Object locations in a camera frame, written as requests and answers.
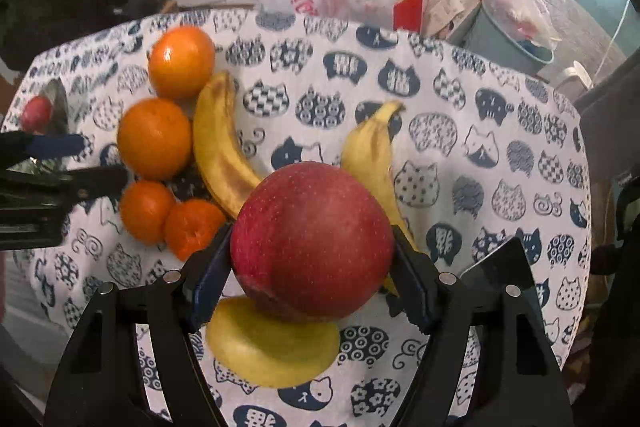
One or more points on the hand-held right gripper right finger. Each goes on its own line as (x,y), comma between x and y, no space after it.
(415,292)

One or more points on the clear plastic bag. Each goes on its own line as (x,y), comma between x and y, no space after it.
(510,7)

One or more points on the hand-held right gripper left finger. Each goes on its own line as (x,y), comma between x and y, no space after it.
(212,277)

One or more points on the small red apple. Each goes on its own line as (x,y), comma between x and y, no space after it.
(36,113)

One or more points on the large orange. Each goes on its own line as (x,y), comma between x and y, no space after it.
(181,62)
(154,139)

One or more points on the large red apple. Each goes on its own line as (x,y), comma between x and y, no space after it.
(310,237)

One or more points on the yellow-green apple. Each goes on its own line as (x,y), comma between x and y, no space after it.
(270,352)

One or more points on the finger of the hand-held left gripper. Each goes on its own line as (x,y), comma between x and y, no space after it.
(55,146)
(97,182)

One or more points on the brown-spotted yellow banana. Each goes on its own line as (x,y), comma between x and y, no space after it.
(215,147)

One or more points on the cat-print tablecloth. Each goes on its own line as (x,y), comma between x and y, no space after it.
(350,57)

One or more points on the small tangerine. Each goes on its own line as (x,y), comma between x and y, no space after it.
(146,209)
(192,229)

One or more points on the grey bin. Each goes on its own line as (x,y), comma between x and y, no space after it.
(490,37)

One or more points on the dark grey chair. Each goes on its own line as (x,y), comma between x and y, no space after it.
(610,117)

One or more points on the white plastic stool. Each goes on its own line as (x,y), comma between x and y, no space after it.
(575,77)

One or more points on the beige paper carton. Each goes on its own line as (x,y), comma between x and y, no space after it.
(450,12)

